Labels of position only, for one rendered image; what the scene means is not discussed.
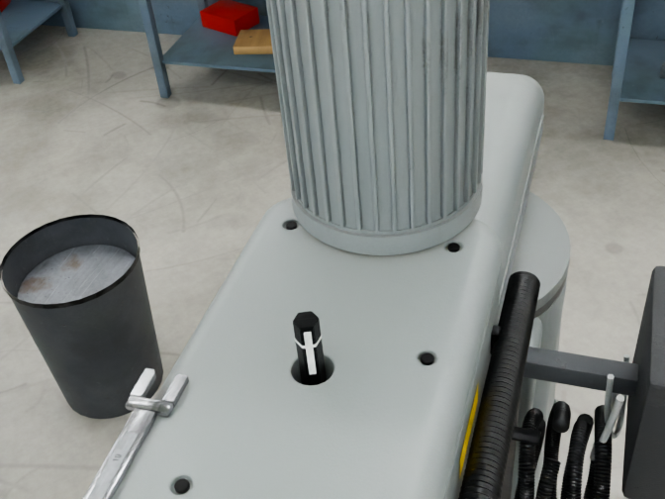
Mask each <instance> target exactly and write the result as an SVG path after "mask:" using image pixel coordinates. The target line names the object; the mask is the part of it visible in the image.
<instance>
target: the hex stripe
mask: <svg viewBox="0 0 665 499"><path fill-rule="evenodd" d="M304 339H305V346H306V353H307V360H308V366H309V373H310V374H316V373H317V372H316V364H315V357H314V349H313V342H312V335H311V332H307V333H304Z"/></svg>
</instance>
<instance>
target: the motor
mask: <svg viewBox="0 0 665 499"><path fill-rule="evenodd" d="M266 7H267V14H268V22H269V29H270V36H271V43H272V50H273V58H274V65H275V73H276V80H277V88H278V95H279V102H280V110H281V117H282V125H283V132H284V140H285V147H286V154H287V161H288V168H289V176H290V181H291V182H290V188H291V195H292V203H293V209H294V213H295V216H296V218H297V219H298V221H299V223H300V224H301V225H302V227H303V228H304V229H305V230H306V231H307V232H308V233H310V234H311V235H312V236H313V237H315V238H316V239H318V240H320V241H321V242H323V243H325V244H327V245H330V246H332V247H335V248H338V249H341V250H346V251H350V252H355V253H361V254H369V255H395V254H404V253H410V252H415V251H419V250H425V249H428V248H431V247H434V246H436V245H439V244H441V243H443V242H445V241H447V240H449V239H451V238H453V237H454V236H456V235H457V234H459V233H460V232H461V231H463V230H464V229H465V228H466V227H467V226H468V225H469V224H470V223H471V222H472V221H473V219H474V218H475V217H476V215H477V213H478V211H479V209H480V206H481V202H482V186H483V174H482V173H483V152H484V129H485V105H486V81H487V57H488V34H489V10H490V0H266Z"/></svg>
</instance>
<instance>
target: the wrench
mask: <svg viewBox="0 0 665 499"><path fill-rule="evenodd" d="M155 379H156V375H155V372H154V369H149V368H146V369H145V370H144V372H143V373H142V376H141V377H140V379H139V381H138V383H137V384H136V386H135V388H134V389H133V391H132V393H131V396H130V398H129V400H128V401H127V403H126V409H128V410H131V411H133V413H132V415H131V416H130V418H129V420H128V422H127V423H126V425H125V426H124V428H123V429H122V431H121V433H120V434H119V436H118V438H117V440H116V441H115V443H114V445H113V447H112V448H111V450H110V452H109V453H108V455H107V457H106V459H105V460H104V462H103V464H102V465H101V467H100V469H99V471H98V472H97V474H96V476H95V478H94V479H93V481H92V483H91V484H90V486H89V488H88V490H87V491H86V493H85V495H84V497H83V498H82V499H112V498H113V496H114V494H115V493H116V491H117V489H118V487H119V485H120V483H121V482H122V480H123V478H124V476H125V474H126V473H127V471H128V469H129V467H130V465H131V463H132V462H133V460H134V458H135V456H136V454H137V453H138V451H139V449H140V447H141V445H142V443H143V441H144V439H145V437H146V435H147V434H148V432H149V430H150V428H151V426H152V424H153V423H154V421H155V419H156V415H157V416H162V417H169V415H170V413H171V412H172V410H173V407H175V406H176V404H177V402H178V401H179V399H180V397H181V395H182V393H183V391H184V389H185V388H186V386H187V384H188V382H189V379H188V375H184V374H178V375H176V376H175V377H174V379H173V381H172V383H171V385H170V386H169V388H168V390H167V392H166V394H165V395H164V397H163V399H162V401H160V400H154V399H149V398H145V396H146V394H147V393H148V391H149V389H150V388H151V386H152V384H153V382H154V381H155Z"/></svg>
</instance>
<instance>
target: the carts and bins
mask: <svg viewBox="0 0 665 499"><path fill-rule="evenodd" d="M132 231H133V232H134V233H135V234H136V232H135V231H134V229H133V228H132V227H131V226H129V225H128V224H127V223H126V222H124V221H122V220H119V219H117V218H114V217H110V216H106V215H94V214H87V215H76V216H71V217H66V218H61V219H58V220H55V221H52V222H50V223H47V224H44V225H42V226H40V227H38V228H36V229H34V230H32V231H31V232H29V233H28V234H26V235H25V236H23V237H22V238H20V239H19V240H18V241H17V242H16V243H15V244H14V245H13V246H12V247H11V248H10V249H9V250H8V252H7V253H6V254H5V256H4V258H3V260H2V263H1V265H0V281H1V274H2V280H3V283H4V286H5V288H6V290H7V291H6V290H5V289H4V287H3V285H2V287H3V289H4V291H5V292H6V293H7V294H8V295H9V297H10V298H11V299H12V301H13V303H14V305H15V307H16V309H17V310H18V312H19V314H20V316H21V318H22V320H23V321H24V323H25V325H26V327H27V329H28V331H29V332H30V334H31V336H32V338H33V340H34V342H35V344H36V345H37V347H38V349H39V351H40V353H41V355H42V356H43V358H44V360H45V362H46V364H47V366H48V368H49V370H50V372H51V374H52V376H53V377H54V379H55V381H56V383H57V385H58V387H59V389H60V390H61V392H62V394H63V396H64V398H65V400H66V401H67V403H68V405H69V406H70V407H71V408H72V410H74V411H75V412H77V413H78V414H80V415H82V416H85V417H88V418H93V419H111V418H115V417H120V416H123V415H126V414H128V413H131V412H133V411H131V410H128V409H126V403H127V401H128V400H129V398H130V396H131V393H132V391H133V389H134V388H135V386H136V384H137V383H138V381H139V379H140V377H141V376H142V374H143V372H144V370H145V369H146V368H149V369H154V372H155V375H156V379H155V381H154V382H153V384H152V386H151V388H150V389H149V391H148V393H147V394H146V396H145V398H149V399H150V398H151V397H152V396H153V395H154V393H155V392H156V391H157V389H158V387H159V385H160V383H161V381H162V375H163V368H162V362H161V357H160V352H159V347H158V343H157V338H156V333H155V328H154V323H153V318H152V314H151V309H150V304H149V299H148V294H147V289H146V285H145V280H144V275H143V266H142V261H141V256H140V252H141V248H140V247H139V246H138V241H137V239H136V237H135V235H134V233H133V232H132ZM136 236H137V234H136ZM137 238H138V236H137ZM138 239H139V238H138ZM139 245H140V241H139Z"/></svg>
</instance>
